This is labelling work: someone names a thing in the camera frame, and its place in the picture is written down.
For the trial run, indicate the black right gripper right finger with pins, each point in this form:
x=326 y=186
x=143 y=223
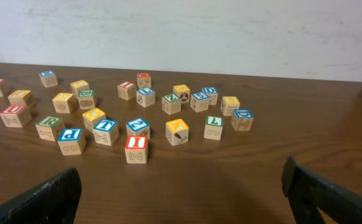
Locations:
x=309 y=193

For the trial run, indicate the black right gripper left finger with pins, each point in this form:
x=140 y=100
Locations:
x=55 y=200

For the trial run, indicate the blue P block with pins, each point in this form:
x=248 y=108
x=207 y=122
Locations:
x=72 y=141

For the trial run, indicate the green R block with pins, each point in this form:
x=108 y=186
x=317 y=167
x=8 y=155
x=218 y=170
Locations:
x=50 y=127

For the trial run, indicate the blue T block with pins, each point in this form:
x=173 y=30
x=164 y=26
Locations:
x=106 y=132

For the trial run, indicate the yellow block centre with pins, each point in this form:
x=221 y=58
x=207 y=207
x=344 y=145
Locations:
x=92 y=117

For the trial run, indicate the red i block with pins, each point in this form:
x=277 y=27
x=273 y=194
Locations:
x=136 y=150
x=127 y=90

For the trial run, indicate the red U block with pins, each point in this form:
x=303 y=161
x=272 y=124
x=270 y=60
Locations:
x=16 y=116

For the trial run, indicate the blue D block front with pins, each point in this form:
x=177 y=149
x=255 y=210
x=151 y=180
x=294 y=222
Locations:
x=242 y=119

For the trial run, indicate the blue d block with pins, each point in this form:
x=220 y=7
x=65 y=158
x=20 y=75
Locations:
x=212 y=92
x=242 y=119

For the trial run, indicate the yellow block beside B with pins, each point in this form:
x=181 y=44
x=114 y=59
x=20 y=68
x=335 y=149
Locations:
x=64 y=102

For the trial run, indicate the green B block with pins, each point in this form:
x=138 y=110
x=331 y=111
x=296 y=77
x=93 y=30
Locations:
x=87 y=99

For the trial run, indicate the yellow O block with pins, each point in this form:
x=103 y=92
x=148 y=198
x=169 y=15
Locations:
x=22 y=97

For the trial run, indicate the green 7 block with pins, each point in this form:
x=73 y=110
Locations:
x=213 y=127

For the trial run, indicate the blue 2 block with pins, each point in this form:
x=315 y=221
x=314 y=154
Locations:
x=138 y=127

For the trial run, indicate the yellow block rear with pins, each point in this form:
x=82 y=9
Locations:
x=78 y=86

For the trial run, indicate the yellow block right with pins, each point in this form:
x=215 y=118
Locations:
x=229 y=104

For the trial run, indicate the blue X block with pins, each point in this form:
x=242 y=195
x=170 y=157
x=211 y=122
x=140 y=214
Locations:
x=48 y=78

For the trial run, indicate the red I block rear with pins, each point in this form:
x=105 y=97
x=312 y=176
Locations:
x=127 y=90

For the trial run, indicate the blue D block rear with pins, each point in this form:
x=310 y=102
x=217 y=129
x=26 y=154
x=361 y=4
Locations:
x=212 y=92

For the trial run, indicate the blue L block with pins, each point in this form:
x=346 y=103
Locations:
x=145 y=96

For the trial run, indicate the yellow pen picture block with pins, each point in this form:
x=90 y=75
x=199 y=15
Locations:
x=177 y=132

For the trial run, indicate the blue 5 block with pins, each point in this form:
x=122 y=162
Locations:
x=199 y=101

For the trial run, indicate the red H block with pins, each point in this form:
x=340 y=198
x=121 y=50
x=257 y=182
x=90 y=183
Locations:
x=144 y=80

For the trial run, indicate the green Z block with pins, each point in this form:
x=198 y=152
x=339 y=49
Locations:
x=171 y=104

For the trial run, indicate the yellow monkey picture block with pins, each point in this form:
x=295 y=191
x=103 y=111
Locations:
x=183 y=92

